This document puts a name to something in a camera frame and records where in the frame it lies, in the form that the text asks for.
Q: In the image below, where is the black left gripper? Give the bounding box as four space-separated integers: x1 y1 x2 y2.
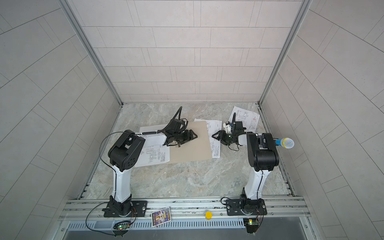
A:
172 130 199 145

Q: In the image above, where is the beige cardboard folder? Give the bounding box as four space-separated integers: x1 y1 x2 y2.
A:
143 121 212 165

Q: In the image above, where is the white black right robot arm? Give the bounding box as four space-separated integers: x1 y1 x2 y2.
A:
212 122 280 216

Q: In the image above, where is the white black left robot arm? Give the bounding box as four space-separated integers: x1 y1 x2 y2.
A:
103 119 198 218

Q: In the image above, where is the red-stamped technical drawing sheet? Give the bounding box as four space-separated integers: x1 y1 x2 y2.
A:
229 107 260 133

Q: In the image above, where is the colourful printed card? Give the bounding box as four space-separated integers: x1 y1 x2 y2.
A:
151 207 172 227

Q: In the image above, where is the right circuit board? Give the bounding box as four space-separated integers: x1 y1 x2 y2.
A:
243 218 260 234

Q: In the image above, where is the left green circuit board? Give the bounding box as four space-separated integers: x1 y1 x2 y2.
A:
113 221 131 231

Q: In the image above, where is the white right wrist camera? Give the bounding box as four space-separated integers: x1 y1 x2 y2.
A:
224 123 233 134

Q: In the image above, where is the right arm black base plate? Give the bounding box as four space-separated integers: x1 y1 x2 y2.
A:
226 199 268 216

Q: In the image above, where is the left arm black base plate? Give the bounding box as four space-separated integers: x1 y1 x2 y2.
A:
102 200 148 218

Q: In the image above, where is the aluminium front rail frame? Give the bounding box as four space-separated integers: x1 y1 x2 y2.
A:
49 196 319 240

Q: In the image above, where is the aluminium corner frame post left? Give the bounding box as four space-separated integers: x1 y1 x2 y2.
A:
58 0 124 108

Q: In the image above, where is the aluminium corner frame post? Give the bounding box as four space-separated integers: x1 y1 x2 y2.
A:
58 0 124 108
258 0 312 106

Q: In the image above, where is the aluminium corner frame post right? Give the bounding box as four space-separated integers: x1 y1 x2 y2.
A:
258 0 312 106

